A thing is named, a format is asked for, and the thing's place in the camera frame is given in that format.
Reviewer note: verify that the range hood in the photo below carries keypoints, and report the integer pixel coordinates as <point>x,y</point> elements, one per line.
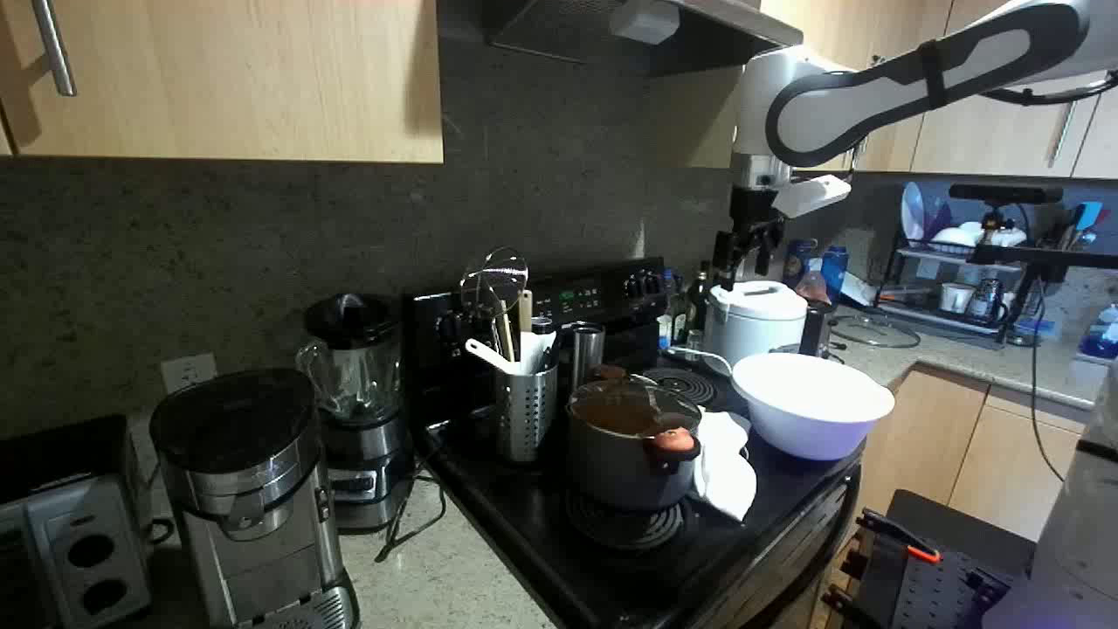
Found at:
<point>660,36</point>

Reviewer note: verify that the steel coffee maker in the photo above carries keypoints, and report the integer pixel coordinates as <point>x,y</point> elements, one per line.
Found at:
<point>247,477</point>

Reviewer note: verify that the black tool rack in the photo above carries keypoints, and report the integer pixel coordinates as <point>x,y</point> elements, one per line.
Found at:
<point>923,569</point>

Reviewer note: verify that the black blender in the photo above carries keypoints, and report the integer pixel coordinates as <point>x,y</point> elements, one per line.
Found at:
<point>354,362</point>

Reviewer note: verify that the metal whisk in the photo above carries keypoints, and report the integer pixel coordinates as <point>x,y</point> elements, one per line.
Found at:
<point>489,288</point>

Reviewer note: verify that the upper wooden cabinet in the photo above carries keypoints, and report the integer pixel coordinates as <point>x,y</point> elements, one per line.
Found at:
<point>221,78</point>

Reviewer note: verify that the metal utensil holder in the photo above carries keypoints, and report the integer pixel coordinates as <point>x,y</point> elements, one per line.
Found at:
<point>524,409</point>

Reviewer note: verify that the white ladle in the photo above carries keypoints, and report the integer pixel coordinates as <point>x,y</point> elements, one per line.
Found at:
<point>498,362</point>

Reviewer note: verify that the black electric stove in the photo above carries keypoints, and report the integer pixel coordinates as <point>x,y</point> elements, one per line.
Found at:
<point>658,559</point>

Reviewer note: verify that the white kitchen towel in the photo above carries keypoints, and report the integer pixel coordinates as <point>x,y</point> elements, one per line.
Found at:
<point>724,477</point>

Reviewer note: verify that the dark pot orange handles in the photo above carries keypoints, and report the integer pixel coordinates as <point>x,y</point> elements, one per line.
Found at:
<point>631,473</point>

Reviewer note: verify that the white mixing bowl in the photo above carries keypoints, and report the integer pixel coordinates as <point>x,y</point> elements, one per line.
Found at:
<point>808,408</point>

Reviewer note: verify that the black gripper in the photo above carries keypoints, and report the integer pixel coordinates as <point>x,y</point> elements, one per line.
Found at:
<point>759,210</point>

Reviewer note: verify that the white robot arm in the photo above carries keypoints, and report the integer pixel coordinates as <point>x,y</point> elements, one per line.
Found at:
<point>796,110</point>

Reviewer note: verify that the dish drying rack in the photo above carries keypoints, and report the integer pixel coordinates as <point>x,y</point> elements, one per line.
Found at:
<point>934,274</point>

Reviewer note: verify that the wall power outlet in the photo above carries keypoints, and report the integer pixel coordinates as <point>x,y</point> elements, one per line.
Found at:
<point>184,373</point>

